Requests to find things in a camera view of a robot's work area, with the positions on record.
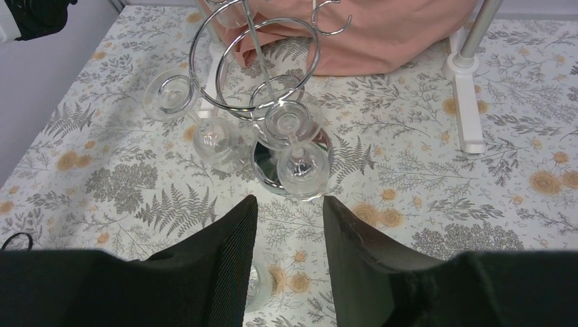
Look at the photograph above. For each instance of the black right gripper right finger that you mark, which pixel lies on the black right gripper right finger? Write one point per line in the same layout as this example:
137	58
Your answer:
377	281

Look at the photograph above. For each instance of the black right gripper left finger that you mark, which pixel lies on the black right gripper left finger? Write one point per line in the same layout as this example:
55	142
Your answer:
200	281

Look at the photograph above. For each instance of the clear wine glass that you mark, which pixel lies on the clear wine glass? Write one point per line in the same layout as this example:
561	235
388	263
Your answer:
292	155
217	141
259	289

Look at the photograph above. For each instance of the clear wine glass front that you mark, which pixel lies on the clear wine glass front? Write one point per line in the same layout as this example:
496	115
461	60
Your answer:
292	155

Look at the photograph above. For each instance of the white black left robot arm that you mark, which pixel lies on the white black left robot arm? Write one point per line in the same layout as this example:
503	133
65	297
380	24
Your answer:
23	20

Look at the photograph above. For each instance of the floral table mat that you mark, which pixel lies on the floral table mat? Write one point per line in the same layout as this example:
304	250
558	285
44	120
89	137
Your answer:
101	174

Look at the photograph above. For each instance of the pink shorts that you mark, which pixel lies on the pink shorts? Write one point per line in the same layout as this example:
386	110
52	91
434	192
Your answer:
383	35

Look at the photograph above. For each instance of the silver white clothes rail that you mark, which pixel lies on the silver white clothes rail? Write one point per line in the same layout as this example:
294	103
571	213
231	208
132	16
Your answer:
460	68

